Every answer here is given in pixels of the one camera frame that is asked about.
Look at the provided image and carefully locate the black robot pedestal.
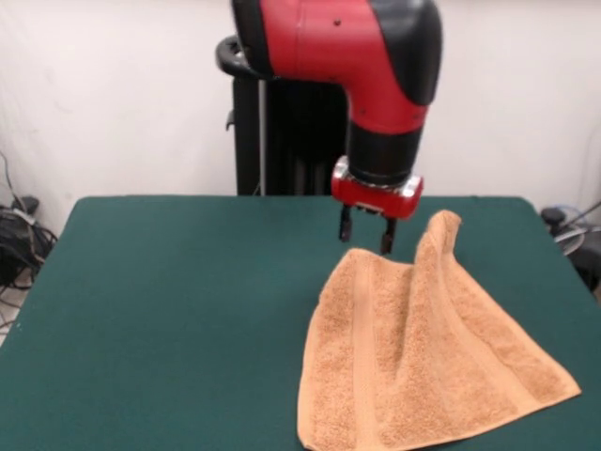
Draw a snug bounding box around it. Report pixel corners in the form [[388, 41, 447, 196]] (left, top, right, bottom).
[[215, 36, 353, 196]]

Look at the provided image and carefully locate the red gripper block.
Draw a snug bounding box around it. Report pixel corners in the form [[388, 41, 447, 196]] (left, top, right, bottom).
[[331, 157, 426, 257]]

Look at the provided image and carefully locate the dark green table cloth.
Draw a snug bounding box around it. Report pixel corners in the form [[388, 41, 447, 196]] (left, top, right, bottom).
[[0, 195, 601, 451]]

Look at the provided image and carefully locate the orange terry towel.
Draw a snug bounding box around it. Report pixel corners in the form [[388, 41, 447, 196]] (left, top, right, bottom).
[[296, 210, 583, 451]]

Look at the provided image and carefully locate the black stand base with caster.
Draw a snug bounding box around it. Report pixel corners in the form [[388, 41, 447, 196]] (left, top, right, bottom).
[[539, 206, 601, 302]]

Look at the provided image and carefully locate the black floor cable tangle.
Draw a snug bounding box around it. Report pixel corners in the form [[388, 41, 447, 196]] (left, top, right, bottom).
[[0, 149, 60, 330]]

